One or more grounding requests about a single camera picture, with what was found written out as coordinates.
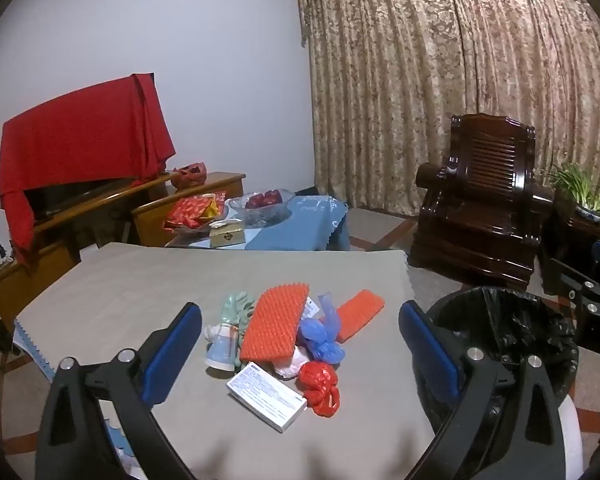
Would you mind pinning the black television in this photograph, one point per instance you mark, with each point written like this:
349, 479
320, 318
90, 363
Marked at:
70, 197

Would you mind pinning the large orange foam net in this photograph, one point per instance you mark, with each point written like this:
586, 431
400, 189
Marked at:
275, 325

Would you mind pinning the red gold snack packet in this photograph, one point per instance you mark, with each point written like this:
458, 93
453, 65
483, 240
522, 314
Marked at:
187, 212

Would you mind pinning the white plastic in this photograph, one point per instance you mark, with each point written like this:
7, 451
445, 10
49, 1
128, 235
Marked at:
211, 332

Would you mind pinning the light wooden cabinet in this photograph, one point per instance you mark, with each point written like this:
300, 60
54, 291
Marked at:
30, 270

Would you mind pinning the small orange foam net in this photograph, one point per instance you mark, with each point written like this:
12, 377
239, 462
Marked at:
360, 312

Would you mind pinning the blue wrapper strip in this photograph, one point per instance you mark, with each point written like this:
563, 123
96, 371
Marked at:
222, 352

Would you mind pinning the red cloth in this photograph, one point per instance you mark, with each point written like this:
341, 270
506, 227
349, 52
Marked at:
80, 135

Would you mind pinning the gold box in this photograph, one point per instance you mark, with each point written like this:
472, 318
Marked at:
227, 236

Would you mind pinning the green rubber glove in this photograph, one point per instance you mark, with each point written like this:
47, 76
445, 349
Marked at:
235, 310

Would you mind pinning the blue plastic bag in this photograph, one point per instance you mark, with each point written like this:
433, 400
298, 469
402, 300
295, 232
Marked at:
320, 340

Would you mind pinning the beige patterned curtain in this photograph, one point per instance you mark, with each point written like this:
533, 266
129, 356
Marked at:
430, 85

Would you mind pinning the red plastic bag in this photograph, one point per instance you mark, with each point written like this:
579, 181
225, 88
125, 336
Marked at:
320, 385

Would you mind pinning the blue tablecloth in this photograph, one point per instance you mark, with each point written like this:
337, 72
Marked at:
300, 230

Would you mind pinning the red apple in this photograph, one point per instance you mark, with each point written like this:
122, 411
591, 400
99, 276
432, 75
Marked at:
272, 197
255, 201

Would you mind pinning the yellow snack packet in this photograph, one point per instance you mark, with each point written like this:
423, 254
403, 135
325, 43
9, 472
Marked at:
214, 207

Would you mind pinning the white trash bin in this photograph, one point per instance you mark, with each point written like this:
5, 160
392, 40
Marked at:
571, 435

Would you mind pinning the dark wooden side table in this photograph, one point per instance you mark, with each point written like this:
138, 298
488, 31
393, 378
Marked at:
565, 245

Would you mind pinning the white tissue wad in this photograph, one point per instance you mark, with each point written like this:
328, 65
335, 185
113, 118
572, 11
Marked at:
292, 364

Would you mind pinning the glass fruit bowl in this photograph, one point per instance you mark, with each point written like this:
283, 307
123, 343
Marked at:
265, 216

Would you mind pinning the white medicine box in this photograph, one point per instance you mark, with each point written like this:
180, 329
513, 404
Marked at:
265, 395

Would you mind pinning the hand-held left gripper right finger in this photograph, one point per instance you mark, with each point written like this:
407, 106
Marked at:
430, 350

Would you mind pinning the grey tablecloth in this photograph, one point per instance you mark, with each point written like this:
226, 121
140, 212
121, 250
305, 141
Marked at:
130, 285

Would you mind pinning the dark wooden armchair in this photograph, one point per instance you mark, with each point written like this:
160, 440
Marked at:
480, 200

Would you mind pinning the red bag on cabinet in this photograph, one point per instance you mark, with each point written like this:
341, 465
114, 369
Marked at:
190, 176

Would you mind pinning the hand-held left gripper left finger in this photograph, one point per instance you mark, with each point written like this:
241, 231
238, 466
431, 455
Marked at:
172, 355

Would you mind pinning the potted green plant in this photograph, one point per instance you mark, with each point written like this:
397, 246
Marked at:
577, 185

